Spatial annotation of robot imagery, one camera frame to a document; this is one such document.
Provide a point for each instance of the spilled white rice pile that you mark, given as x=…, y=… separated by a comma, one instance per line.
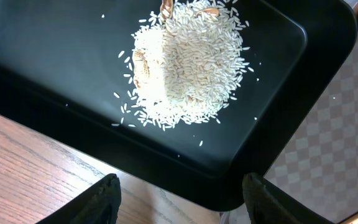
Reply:
x=186, y=64

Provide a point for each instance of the dark brown serving tray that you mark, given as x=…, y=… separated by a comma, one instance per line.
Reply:
x=319, y=165

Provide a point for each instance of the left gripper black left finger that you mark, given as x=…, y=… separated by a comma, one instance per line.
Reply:
x=99, y=204

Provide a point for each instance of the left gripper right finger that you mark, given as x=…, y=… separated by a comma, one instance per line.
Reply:
x=267, y=204

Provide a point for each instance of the black plastic bin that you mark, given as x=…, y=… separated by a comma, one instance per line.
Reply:
x=65, y=71

